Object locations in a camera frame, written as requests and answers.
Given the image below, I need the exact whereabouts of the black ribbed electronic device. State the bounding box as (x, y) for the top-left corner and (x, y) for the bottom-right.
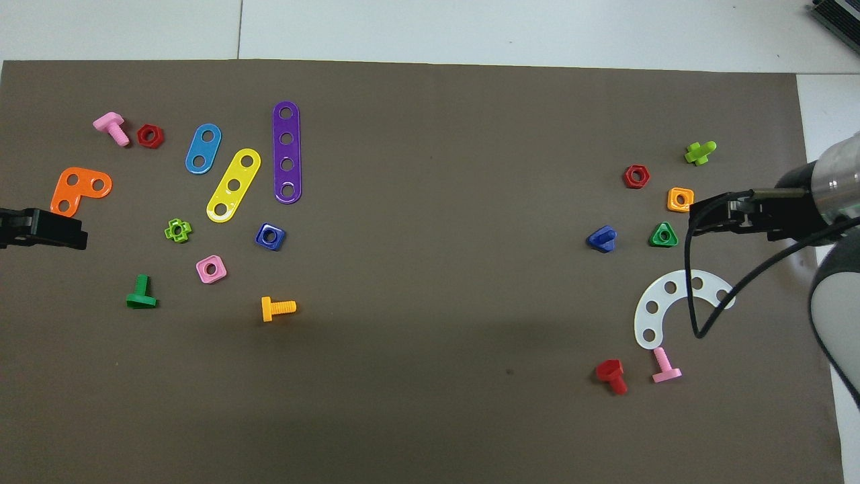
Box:
(808, 0), (860, 38)

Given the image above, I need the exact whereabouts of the yellow three-hole plastic strip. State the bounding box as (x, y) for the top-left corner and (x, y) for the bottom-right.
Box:
(206, 148), (262, 224)

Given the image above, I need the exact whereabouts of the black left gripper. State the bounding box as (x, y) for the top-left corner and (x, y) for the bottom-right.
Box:
(0, 208), (89, 251)

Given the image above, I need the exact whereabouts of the dark green plastic screw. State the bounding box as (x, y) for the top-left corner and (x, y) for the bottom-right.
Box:
(126, 274), (159, 310)

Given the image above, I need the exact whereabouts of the orange L-shaped plastic plate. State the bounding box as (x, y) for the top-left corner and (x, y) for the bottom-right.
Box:
(50, 167), (113, 219)

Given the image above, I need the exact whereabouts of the lime green plastic screw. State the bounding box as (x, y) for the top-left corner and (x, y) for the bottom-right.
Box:
(684, 140), (718, 167)

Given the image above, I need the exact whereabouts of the brown table mat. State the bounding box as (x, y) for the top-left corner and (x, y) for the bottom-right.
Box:
(0, 59), (846, 484)

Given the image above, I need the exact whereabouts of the red plastic screw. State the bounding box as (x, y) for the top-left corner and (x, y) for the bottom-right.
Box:
(595, 359), (629, 396)

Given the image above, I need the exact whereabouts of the white curved perforated plate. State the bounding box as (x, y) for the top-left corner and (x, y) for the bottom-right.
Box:
(634, 269), (736, 350)

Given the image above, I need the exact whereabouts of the blue triangular-head plastic screw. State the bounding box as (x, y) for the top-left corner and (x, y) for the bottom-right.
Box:
(586, 225), (617, 253)

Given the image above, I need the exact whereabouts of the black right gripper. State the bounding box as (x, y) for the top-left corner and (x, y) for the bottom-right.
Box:
(689, 161), (828, 245)

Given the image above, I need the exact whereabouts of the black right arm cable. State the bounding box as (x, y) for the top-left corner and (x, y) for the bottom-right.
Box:
(683, 190), (860, 340)

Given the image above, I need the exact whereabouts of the blue square plastic nut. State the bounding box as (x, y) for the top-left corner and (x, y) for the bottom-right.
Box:
(255, 223), (287, 252)

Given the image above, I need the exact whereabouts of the purple four-hole plastic strip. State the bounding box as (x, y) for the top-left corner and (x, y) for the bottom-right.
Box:
(272, 101), (303, 205)

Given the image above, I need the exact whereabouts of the pink plastic screw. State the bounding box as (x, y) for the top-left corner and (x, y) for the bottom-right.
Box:
(93, 112), (131, 147)
(651, 347), (683, 385)

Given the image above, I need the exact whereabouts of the pink square plastic nut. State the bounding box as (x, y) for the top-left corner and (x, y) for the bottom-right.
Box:
(196, 255), (228, 284)

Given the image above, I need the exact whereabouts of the orange plastic screw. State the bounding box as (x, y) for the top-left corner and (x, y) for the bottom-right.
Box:
(261, 296), (297, 323)

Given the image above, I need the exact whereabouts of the blue two-hole plastic strip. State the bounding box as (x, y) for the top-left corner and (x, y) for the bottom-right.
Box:
(185, 123), (222, 175)

